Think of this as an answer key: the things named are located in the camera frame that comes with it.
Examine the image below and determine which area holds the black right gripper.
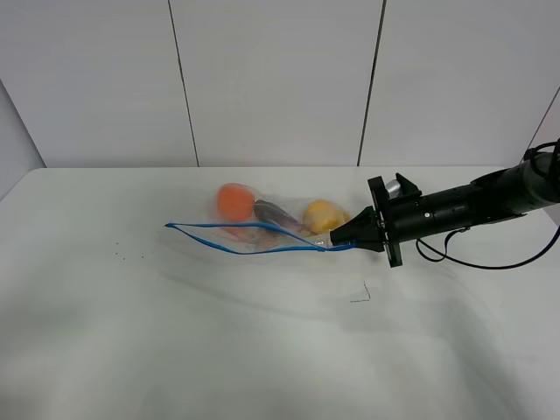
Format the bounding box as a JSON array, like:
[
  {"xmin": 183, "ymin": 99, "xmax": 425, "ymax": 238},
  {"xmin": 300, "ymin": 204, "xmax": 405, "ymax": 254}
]
[{"xmin": 330, "ymin": 176, "xmax": 420, "ymax": 268}]

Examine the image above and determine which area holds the clear blue-zip file bag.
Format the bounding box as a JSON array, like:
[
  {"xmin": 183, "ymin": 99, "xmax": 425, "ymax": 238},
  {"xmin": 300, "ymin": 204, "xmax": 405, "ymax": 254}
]
[{"xmin": 165, "ymin": 184, "xmax": 337, "ymax": 256}]

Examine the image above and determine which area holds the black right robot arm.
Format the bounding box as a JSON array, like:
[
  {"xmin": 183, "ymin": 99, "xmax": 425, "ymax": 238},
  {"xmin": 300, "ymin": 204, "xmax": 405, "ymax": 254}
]
[{"xmin": 330, "ymin": 142, "xmax": 559, "ymax": 267}]

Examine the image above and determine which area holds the yellow pear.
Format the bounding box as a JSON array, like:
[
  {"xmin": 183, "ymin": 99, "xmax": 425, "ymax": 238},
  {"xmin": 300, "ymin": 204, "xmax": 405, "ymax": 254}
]
[{"xmin": 303, "ymin": 199, "xmax": 351, "ymax": 234}]

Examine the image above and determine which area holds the purple eggplant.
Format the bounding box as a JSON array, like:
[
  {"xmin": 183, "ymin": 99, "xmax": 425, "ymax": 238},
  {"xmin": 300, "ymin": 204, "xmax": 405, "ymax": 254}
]
[{"xmin": 253, "ymin": 199, "xmax": 312, "ymax": 236}]

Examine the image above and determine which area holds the orange fruit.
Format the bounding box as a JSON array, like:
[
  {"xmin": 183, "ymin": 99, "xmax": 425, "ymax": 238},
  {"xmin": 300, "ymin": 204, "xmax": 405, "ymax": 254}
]
[{"xmin": 216, "ymin": 184, "xmax": 256, "ymax": 222}]

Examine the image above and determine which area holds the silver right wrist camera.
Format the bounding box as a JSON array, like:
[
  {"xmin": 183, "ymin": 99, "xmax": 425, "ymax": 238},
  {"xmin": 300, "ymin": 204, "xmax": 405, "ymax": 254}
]
[{"xmin": 385, "ymin": 173, "xmax": 422, "ymax": 200}]

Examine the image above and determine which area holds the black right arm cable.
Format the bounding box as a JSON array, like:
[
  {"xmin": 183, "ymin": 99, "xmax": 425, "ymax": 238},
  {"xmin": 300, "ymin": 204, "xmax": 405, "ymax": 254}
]
[{"xmin": 415, "ymin": 226, "xmax": 560, "ymax": 270}]

